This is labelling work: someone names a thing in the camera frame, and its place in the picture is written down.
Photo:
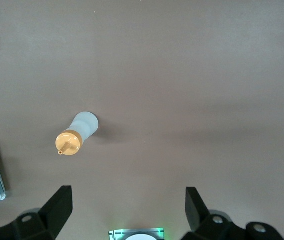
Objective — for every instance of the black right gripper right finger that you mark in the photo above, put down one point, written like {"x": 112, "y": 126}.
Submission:
{"x": 202, "y": 222}

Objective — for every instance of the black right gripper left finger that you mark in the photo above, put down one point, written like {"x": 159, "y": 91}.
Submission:
{"x": 52, "y": 215}

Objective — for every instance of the translucent sauce bottle orange cap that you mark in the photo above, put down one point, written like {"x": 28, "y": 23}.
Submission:
{"x": 85, "y": 125}

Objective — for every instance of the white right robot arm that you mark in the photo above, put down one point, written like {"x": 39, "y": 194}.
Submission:
{"x": 140, "y": 237}

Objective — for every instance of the brown table cover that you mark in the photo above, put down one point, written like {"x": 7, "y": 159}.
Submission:
{"x": 182, "y": 75}

